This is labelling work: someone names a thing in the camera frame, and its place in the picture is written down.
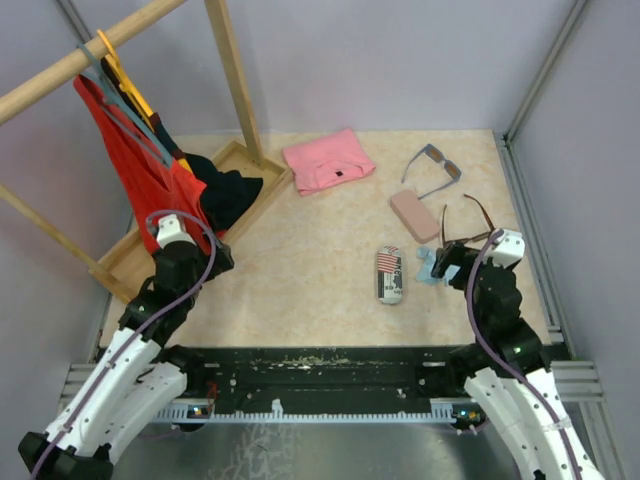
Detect light blue cleaning cloth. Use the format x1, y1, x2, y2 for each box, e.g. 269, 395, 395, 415
416, 246, 460, 285

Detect pink glasses case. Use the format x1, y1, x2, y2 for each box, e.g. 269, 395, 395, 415
389, 190, 440, 244

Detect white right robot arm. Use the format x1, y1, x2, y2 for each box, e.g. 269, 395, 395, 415
431, 230, 603, 479

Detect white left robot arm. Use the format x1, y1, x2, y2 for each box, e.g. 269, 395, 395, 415
18, 240, 234, 479

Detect tortoiseshell brown sunglasses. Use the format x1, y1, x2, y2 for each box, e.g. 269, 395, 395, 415
440, 193, 496, 247

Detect dark navy garment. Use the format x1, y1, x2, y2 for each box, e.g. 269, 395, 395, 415
100, 54, 264, 231

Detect flag newspaper print glasses case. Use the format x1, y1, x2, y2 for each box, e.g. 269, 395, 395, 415
375, 245, 405, 305

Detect red hanging shirt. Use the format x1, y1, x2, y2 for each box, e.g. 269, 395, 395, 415
73, 75, 211, 254

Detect wooden clothes rack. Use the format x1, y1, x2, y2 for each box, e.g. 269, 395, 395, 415
0, 0, 295, 305

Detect folded pink shirt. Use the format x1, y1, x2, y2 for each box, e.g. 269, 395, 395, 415
283, 129, 376, 197

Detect yellow hanger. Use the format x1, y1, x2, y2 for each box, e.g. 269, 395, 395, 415
96, 29, 192, 174

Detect grey blue hanger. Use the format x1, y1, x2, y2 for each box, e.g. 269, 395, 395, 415
77, 44, 174, 169

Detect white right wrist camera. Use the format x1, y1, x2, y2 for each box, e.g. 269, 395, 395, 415
486, 229, 525, 269

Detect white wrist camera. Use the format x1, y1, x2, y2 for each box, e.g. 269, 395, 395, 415
156, 214, 191, 249
486, 229, 525, 269

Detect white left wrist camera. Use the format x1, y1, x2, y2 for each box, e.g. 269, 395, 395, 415
156, 214, 191, 249

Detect grey blue frame sunglasses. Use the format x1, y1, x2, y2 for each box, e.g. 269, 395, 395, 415
400, 143, 462, 200

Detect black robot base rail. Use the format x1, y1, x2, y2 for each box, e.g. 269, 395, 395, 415
151, 346, 488, 431

